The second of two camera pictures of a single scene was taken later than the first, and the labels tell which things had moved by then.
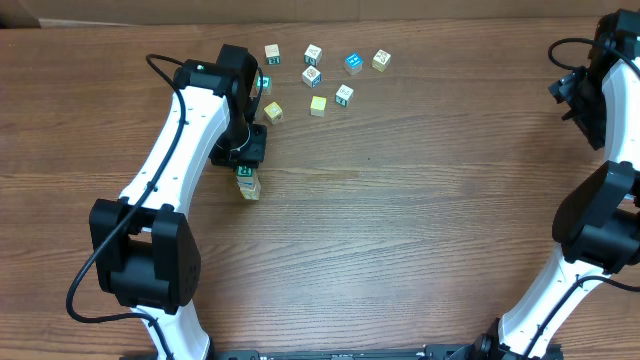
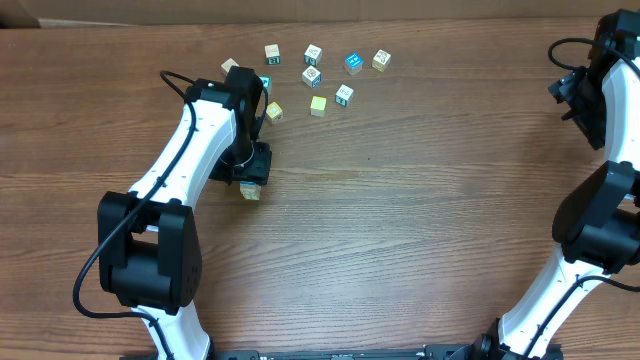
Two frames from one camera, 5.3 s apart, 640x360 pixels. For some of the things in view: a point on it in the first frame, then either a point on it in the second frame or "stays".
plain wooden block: [250, 192] stays
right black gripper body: [585, 93] stays
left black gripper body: [240, 143] to [255, 167]
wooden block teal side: [313, 55] stays
